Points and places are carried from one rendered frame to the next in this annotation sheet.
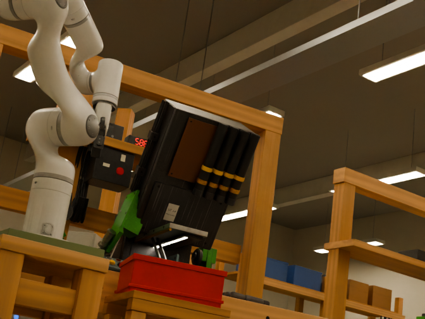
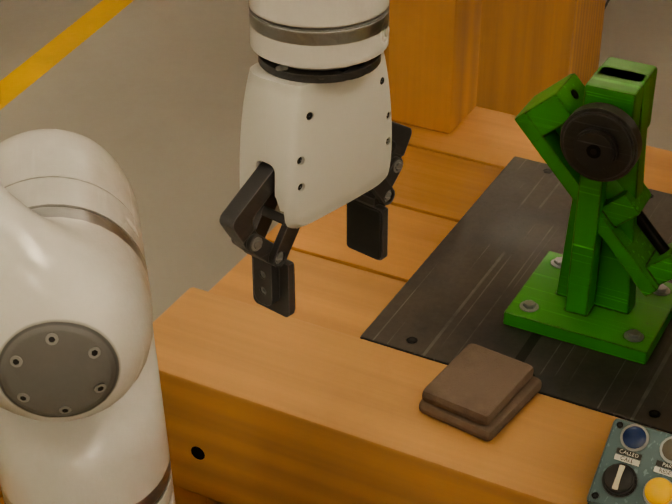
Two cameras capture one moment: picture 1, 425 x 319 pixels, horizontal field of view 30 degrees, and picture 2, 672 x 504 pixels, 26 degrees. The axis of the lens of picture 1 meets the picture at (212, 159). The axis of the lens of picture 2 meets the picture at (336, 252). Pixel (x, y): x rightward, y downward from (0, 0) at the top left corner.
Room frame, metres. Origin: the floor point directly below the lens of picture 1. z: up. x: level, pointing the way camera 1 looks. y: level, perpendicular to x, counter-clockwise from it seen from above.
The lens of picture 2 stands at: (1.97, -0.27, 1.77)
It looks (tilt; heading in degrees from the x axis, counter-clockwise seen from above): 33 degrees down; 53
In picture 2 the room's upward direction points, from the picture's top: straight up
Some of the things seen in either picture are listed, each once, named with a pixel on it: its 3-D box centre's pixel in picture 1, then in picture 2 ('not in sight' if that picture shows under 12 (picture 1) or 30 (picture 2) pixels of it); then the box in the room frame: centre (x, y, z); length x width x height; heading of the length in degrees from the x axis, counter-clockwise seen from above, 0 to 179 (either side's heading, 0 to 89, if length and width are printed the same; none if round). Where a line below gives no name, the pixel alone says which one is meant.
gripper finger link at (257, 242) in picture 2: (100, 137); (259, 271); (2.39, 0.36, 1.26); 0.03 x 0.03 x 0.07; 11
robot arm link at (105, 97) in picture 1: (104, 102); (321, 26); (2.46, 0.38, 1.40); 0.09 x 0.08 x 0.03; 11
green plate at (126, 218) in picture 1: (129, 217); not in sight; (3.04, 0.29, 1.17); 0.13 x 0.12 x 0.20; 115
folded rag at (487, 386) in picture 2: not in sight; (481, 389); (2.73, 0.50, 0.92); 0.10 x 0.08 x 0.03; 17
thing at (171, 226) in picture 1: (167, 238); not in sight; (3.07, 0.13, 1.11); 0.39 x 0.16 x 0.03; 25
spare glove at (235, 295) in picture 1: (243, 299); not in sight; (3.03, -0.19, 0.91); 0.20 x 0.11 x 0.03; 125
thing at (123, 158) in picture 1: (109, 168); not in sight; (3.27, 0.43, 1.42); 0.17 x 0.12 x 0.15; 115
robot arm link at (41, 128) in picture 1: (52, 145); (63, 316); (2.32, 0.49, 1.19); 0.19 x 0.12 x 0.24; 63
